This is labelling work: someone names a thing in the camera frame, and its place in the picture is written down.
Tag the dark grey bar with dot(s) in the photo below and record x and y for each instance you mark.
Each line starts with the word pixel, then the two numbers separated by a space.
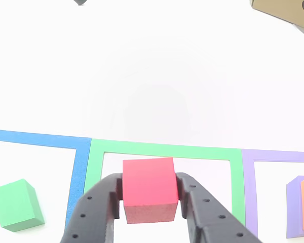
pixel 79 2

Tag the purple square block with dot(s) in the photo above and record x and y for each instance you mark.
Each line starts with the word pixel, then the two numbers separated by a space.
pixel 294 210

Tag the purple square frame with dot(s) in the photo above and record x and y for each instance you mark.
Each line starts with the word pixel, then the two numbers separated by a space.
pixel 250 189

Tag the green square frame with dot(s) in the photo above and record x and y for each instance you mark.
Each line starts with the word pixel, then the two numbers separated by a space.
pixel 167 149

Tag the polymaker cardboard box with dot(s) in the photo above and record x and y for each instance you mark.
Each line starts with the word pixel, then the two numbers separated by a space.
pixel 281 8

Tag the small red cube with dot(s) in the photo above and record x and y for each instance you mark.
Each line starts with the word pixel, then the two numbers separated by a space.
pixel 149 182

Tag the blue square frame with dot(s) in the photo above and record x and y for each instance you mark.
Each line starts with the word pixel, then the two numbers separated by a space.
pixel 77 177

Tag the green cube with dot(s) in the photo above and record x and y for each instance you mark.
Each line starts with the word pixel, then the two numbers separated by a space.
pixel 15 205

